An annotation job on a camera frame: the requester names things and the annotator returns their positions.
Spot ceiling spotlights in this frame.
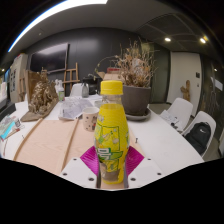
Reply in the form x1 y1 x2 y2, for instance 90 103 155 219
164 34 208 44

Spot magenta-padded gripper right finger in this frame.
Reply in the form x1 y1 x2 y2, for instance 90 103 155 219
123 145 164 190

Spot cream spotted mug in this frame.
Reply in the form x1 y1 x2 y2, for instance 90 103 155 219
81 106 100 132

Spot golden relief sculpture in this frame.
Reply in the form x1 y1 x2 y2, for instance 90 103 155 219
20 68 60 123

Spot wooden easel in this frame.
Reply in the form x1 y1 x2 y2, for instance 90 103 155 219
62 62 82 91

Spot yellow drink bottle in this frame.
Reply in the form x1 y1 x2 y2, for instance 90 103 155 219
94 80 130 185

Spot long ceiling light strip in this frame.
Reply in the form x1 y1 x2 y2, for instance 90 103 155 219
7 0 109 54

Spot grey plant saucer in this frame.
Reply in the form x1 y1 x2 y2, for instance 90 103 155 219
124 108 152 122

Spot black backpack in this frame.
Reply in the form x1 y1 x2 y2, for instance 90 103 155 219
184 121 212 155

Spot white bottle with green label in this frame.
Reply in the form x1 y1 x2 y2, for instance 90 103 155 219
54 79 66 102

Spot grey spray bottle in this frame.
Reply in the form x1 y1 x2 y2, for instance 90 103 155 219
80 82 90 99

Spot white cabinet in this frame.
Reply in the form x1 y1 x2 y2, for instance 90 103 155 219
9 53 29 104

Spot red box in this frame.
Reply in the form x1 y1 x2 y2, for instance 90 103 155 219
106 67 122 74

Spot printed newspaper sheet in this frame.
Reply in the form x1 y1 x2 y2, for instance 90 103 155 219
58 96 95 121

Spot dried plant in grey pot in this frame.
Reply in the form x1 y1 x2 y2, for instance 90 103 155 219
96 39 158 117

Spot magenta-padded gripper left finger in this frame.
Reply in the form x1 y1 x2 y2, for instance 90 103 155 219
59 145 102 190

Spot beige table mat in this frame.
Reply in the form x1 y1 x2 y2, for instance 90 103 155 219
13 118 146 191

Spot black wall television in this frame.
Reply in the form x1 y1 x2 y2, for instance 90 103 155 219
29 42 70 74

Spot loose white papers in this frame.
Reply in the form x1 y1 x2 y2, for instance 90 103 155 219
159 109 181 128

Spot wooden wall figure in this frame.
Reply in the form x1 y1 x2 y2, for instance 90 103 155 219
180 79 192 102

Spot colourful book stack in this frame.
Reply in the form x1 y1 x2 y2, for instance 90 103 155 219
0 114 23 141

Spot brown cardboard box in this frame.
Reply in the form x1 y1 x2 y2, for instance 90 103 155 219
96 71 124 83

